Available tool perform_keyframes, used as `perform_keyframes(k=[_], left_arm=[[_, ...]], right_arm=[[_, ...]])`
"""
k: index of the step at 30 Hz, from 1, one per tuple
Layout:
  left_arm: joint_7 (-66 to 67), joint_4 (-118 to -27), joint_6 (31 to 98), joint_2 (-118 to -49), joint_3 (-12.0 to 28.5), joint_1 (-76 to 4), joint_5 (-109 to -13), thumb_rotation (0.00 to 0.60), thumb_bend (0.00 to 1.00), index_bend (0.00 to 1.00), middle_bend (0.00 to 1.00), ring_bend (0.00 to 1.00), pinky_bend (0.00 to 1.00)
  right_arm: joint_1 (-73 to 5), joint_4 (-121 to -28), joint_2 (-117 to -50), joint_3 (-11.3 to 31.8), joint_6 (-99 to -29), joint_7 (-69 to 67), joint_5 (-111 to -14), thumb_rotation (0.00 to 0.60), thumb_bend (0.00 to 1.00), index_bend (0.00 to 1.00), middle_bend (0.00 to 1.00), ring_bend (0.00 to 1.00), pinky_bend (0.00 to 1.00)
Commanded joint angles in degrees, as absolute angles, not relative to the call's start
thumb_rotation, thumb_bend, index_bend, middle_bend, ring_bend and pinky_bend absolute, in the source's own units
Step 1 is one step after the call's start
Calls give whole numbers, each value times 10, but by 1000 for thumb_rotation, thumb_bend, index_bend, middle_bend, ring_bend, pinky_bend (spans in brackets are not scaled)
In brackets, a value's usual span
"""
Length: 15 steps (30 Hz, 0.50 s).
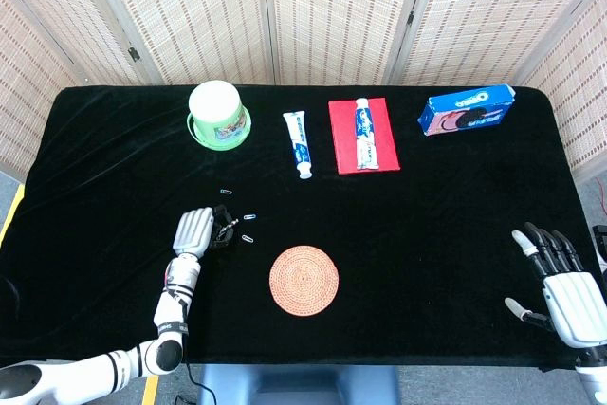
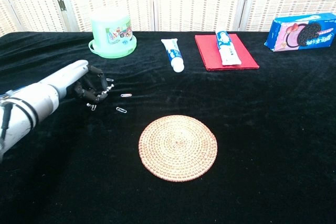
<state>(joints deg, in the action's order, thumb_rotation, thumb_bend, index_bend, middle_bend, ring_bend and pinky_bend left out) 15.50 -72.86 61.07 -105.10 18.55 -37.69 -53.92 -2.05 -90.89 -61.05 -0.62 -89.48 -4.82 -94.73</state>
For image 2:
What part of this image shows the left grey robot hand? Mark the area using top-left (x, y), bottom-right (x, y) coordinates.
top-left (54, 60), bottom-right (109, 104)

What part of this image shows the green plastic bucket white lid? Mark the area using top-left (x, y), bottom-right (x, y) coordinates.
top-left (88, 7), bottom-right (138, 59)

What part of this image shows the blue white toothpaste tube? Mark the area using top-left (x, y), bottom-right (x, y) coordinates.
top-left (161, 38), bottom-right (185, 73)
top-left (215, 30), bottom-right (242, 66)

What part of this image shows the round woven rattan coaster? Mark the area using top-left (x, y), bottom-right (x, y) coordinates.
top-left (138, 115), bottom-right (218, 182)

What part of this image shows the red notebook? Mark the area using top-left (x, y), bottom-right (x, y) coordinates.
top-left (194, 34), bottom-right (260, 72)

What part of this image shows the black velvet tablecloth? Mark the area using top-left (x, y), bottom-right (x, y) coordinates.
top-left (0, 31), bottom-right (336, 224)

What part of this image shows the blue Oreo cookie box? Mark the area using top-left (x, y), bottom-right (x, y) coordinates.
top-left (264, 12), bottom-right (336, 52)

